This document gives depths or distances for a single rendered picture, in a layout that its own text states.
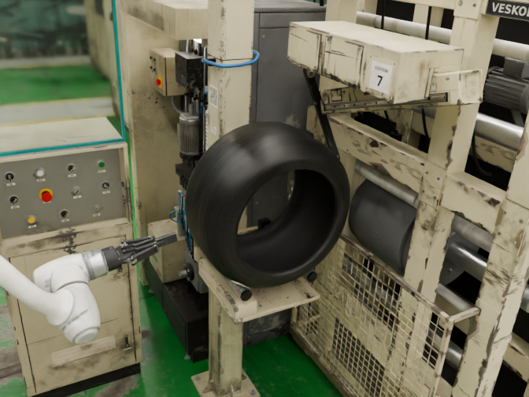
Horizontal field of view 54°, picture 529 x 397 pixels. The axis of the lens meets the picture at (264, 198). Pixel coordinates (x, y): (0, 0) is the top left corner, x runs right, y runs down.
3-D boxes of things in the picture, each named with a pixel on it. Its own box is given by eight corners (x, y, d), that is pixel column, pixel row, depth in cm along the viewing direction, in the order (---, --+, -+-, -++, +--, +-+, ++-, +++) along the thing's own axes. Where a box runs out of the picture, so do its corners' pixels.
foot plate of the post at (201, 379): (190, 378, 269) (190, 372, 267) (237, 362, 280) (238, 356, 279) (210, 416, 248) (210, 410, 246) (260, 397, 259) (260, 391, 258)
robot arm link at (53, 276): (84, 264, 168) (95, 296, 160) (34, 281, 162) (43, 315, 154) (78, 243, 160) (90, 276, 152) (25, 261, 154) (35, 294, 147)
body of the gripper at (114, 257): (105, 257, 158) (134, 247, 161) (98, 244, 165) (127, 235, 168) (110, 276, 162) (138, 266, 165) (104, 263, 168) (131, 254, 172)
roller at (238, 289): (201, 250, 211) (209, 242, 211) (209, 255, 214) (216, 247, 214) (238, 298, 184) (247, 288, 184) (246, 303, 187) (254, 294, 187)
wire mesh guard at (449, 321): (290, 326, 263) (300, 202, 233) (293, 325, 264) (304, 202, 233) (412, 471, 192) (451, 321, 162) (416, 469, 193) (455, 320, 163)
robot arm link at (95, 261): (79, 247, 162) (98, 241, 164) (86, 270, 167) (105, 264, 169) (85, 261, 155) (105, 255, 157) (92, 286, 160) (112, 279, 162)
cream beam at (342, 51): (285, 62, 195) (287, 21, 189) (339, 59, 206) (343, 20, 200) (391, 105, 147) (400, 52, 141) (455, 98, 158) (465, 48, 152)
